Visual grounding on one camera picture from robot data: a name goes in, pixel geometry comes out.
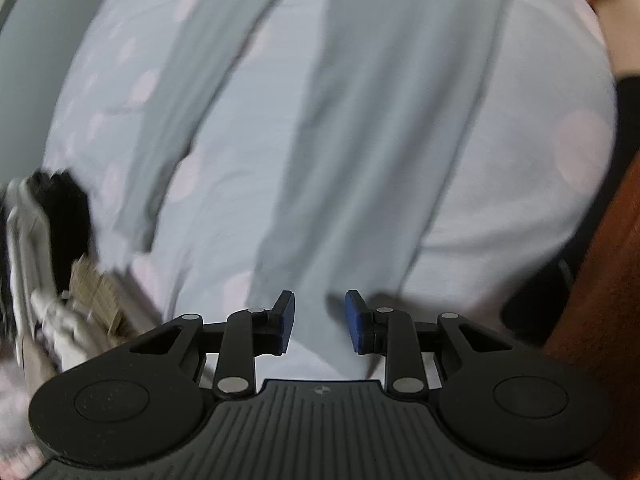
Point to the light blue polka-dot bed sheet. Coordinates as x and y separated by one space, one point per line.
240 160

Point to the black blurred object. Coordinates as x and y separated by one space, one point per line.
631 115

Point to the white and black clutter pile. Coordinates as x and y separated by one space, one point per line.
27 260

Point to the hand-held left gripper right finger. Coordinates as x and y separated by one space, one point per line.
354 322

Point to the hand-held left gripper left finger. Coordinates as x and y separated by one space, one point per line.
286 322

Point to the pale pink fluffy cloth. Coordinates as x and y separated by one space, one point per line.
12 410

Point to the grey-green pants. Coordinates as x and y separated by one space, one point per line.
360 160

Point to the pale blurred object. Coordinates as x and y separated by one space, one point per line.
622 35

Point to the dark cloth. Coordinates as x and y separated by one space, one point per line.
67 220

